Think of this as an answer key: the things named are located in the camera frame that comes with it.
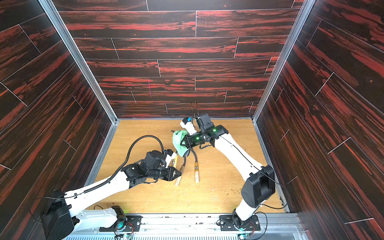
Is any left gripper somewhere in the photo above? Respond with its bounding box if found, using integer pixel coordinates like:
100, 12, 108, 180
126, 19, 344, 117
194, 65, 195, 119
146, 166, 184, 182

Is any small sickle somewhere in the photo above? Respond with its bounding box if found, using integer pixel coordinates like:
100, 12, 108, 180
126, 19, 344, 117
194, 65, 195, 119
171, 154, 179, 168
175, 157, 187, 186
191, 149, 200, 183

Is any green and black rag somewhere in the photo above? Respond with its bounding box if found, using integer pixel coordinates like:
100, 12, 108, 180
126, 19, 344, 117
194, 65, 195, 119
172, 130, 190, 157

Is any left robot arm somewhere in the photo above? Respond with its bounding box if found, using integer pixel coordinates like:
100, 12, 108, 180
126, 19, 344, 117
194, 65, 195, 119
41, 150, 181, 240

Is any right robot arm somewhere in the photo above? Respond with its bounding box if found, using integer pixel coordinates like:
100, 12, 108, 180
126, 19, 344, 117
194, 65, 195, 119
173, 114, 276, 230

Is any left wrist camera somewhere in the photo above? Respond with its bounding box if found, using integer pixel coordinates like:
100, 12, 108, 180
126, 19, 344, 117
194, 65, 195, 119
165, 149, 178, 168

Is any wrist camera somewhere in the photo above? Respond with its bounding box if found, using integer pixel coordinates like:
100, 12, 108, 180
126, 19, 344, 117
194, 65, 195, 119
180, 117, 197, 135
165, 149, 178, 168

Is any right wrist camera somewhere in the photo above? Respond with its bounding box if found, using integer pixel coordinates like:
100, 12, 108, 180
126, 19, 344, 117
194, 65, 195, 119
180, 117, 197, 135

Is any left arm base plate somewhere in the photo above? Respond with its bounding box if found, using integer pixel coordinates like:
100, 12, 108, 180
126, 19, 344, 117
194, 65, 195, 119
99, 215, 143, 233

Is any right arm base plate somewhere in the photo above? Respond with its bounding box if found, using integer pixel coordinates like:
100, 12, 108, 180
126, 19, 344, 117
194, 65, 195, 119
216, 215, 261, 232

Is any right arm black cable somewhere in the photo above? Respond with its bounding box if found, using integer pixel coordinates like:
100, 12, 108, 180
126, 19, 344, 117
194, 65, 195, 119
190, 100, 289, 240

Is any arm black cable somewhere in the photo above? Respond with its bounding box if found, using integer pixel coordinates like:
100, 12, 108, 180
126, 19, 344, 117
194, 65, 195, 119
28, 134, 165, 226
190, 100, 289, 240

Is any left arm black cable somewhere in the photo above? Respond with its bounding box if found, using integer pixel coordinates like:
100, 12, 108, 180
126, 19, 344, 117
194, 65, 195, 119
28, 134, 165, 226

